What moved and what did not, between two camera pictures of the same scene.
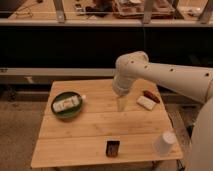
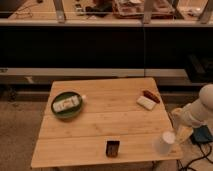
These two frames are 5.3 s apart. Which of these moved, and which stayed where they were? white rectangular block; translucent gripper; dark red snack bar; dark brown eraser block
Moved: translucent gripper
Stayed: dark red snack bar; white rectangular block; dark brown eraser block
